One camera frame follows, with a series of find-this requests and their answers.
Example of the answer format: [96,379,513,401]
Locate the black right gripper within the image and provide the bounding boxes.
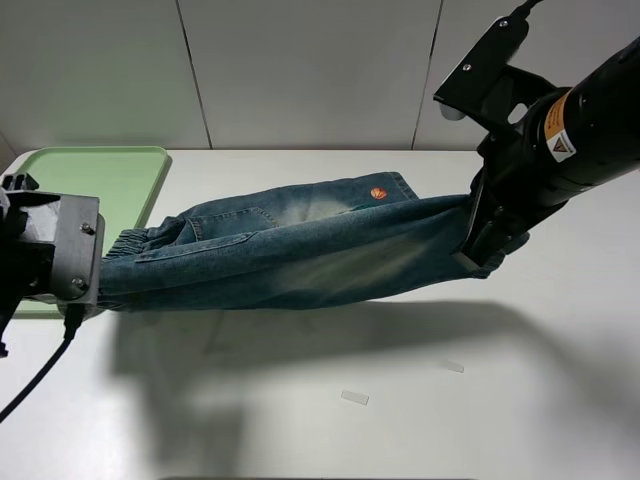
[452,133,558,272]

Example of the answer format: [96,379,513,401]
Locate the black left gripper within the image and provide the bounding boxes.
[1,174,59,335]

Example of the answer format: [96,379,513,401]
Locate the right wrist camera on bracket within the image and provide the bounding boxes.
[433,13,557,136]

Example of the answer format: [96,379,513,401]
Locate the light green plastic tray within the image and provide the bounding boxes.
[9,145,174,320]

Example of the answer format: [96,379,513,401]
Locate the children's blue denim shorts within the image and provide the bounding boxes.
[98,172,504,312]

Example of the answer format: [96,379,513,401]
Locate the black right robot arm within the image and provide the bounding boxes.
[455,41,639,270]

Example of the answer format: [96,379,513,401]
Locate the clear tape strip lower right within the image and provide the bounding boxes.
[441,360,465,374]

